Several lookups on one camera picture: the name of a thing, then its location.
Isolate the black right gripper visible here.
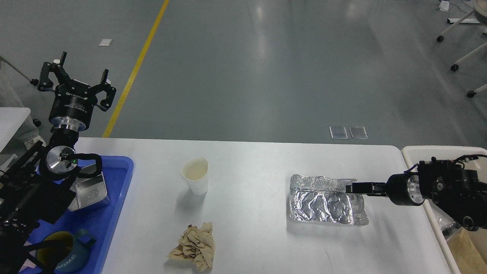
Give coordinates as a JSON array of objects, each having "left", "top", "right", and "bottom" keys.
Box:
[{"left": 345, "top": 173, "right": 425, "bottom": 206}]

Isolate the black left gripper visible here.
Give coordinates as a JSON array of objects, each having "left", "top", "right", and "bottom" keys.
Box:
[{"left": 37, "top": 52, "right": 117, "bottom": 132}]

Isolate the aluminium foil tray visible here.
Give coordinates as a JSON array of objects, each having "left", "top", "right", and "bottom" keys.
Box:
[{"left": 288, "top": 174, "right": 370, "bottom": 226}]

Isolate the stainless steel rectangular container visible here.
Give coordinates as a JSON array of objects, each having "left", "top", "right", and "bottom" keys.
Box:
[{"left": 68, "top": 173, "right": 111, "bottom": 213}]

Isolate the white paper cup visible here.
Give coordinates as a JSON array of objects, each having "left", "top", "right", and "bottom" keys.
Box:
[{"left": 180, "top": 157, "right": 209, "bottom": 195}]

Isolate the teal mug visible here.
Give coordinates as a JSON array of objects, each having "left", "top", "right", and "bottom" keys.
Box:
[{"left": 36, "top": 229, "right": 96, "bottom": 272}]

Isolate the brown paper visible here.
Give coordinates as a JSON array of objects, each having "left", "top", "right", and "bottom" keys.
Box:
[
  {"left": 447, "top": 228, "right": 487, "bottom": 274},
  {"left": 167, "top": 222, "right": 216, "bottom": 272}
]

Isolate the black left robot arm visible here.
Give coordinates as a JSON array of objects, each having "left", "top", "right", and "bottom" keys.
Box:
[{"left": 0, "top": 52, "right": 116, "bottom": 274}]

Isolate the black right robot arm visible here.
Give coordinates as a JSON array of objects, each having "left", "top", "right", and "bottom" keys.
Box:
[{"left": 345, "top": 154, "right": 487, "bottom": 232}]

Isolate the white paper on floor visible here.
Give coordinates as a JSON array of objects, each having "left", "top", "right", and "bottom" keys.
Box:
[{"left": 99, "top": 38, "right": 113, "bottom": 46}]

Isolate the white plastic bin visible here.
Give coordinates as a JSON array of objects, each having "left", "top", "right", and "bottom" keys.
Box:
[{"left": 401, "top": 145, "right": 487, "bottom": 274}]

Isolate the wheeled stand left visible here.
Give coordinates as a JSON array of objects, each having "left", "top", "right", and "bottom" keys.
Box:
[{"left": 0, "top": 55, "right": 42, "bottom": 128}]

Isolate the clear floor plate right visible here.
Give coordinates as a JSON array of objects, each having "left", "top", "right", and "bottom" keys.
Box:
[{"left": 349, "top": 126, "right": 368, "bottom": 139}]

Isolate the clear floor plate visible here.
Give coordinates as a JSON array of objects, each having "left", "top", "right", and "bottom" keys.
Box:
[
  {"left": 329, "top": 126, "right": 348, "bottom": 139},
  {"left": 349, "top": 126, "right": 368, "bottom": 139}
]

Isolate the clear floor plate left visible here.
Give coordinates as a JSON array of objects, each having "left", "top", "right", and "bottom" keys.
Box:
[{"left": 329, "top": 126, "right": 348, "bottom": 139}]

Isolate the white side table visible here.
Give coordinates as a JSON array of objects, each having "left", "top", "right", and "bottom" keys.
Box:
[{"left": 0, "top": 107, "right": 31, "bottom": 151}]

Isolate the old foil in bin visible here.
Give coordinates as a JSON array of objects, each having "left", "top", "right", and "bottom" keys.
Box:
[{"left": 432, "top": 204, "right": 456, "bottom": 232}]

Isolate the brown paper in bin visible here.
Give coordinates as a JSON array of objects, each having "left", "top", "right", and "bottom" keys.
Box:
[{"left": 447, "top": 228, "right": 487, "bottom": 274}]

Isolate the blue plastic tray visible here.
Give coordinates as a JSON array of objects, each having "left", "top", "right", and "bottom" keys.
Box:
[{"left": 27, "top": 156, "right": 134, "bottom": 274}]

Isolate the wheeled chair base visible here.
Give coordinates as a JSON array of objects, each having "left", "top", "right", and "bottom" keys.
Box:
[{"left": 436, "top": 0, "right": 487, "bottom": 98}]

